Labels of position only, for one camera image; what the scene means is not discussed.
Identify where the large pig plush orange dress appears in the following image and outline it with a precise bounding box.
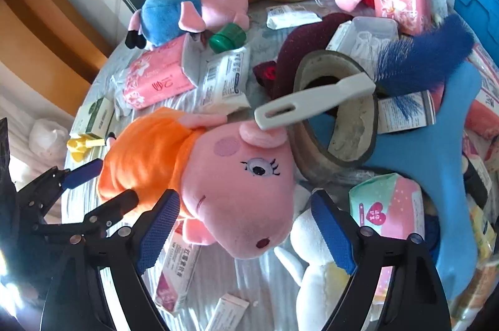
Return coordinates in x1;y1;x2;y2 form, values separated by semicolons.
97;107;295;259

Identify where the yellow toy piece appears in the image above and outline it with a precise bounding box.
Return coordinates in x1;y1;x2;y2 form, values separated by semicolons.
67;132;116;162

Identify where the pink white medicine box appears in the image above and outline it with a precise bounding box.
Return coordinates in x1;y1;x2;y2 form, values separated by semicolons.
154;221;201;315

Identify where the green white small box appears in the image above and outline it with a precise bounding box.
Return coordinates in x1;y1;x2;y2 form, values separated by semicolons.
69;97;114;139

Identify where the white plush toy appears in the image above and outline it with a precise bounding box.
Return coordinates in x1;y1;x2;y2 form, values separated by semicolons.
274;184;349;330

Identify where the pink green sanitary pad pack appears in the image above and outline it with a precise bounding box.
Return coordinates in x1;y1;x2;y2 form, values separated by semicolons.
347;172;426;304

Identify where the blue plastic hanger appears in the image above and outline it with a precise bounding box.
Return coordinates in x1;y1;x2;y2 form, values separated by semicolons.
307;59;485;301

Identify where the pink tissue pack left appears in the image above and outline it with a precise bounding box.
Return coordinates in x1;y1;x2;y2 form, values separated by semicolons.
111;33;205;116

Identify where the dark red slipper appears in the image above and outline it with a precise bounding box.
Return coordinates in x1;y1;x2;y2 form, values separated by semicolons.
254;13;378;185

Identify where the white wipes packet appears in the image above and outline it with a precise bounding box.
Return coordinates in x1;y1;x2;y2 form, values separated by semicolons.
196;46;250;116

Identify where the pig plush blue shirt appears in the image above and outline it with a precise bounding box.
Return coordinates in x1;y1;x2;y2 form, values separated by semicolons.
125;0;250;49

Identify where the green bottle cap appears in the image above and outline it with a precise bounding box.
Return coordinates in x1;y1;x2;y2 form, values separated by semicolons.
208;23;247;53

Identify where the blue feather duster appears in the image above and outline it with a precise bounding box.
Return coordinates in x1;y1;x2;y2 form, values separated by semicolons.
375;14;474;96

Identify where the clear plastic swab box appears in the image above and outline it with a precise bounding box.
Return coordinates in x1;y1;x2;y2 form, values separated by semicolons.
326;16;398;78

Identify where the white plastic brush handle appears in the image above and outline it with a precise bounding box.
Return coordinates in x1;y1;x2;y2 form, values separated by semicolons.
254;73;375;131

